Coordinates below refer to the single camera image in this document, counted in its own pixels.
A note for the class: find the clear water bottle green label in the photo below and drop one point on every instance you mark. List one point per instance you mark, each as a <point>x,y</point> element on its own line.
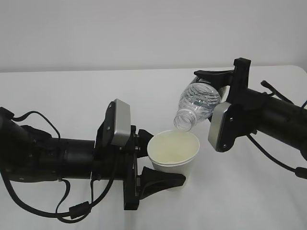
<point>196,104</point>

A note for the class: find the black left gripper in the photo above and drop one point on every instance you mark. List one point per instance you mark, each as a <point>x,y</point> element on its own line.
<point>151,181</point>

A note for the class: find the white paper cup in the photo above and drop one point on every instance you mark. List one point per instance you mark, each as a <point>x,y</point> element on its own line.
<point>174,151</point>

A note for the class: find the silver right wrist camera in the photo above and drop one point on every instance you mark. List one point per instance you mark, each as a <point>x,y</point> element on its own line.
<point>216,126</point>

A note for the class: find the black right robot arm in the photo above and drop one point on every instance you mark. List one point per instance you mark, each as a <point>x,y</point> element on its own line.
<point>247,111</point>

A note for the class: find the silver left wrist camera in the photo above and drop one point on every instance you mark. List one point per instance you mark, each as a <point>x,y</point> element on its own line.
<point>122,123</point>

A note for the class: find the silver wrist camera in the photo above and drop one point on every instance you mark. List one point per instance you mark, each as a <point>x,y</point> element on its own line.
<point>122,123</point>
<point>216,126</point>

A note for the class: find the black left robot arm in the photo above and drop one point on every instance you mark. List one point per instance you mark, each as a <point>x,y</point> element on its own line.
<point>30,155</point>

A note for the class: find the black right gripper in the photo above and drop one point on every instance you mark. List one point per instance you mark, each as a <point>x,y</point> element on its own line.
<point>236,80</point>

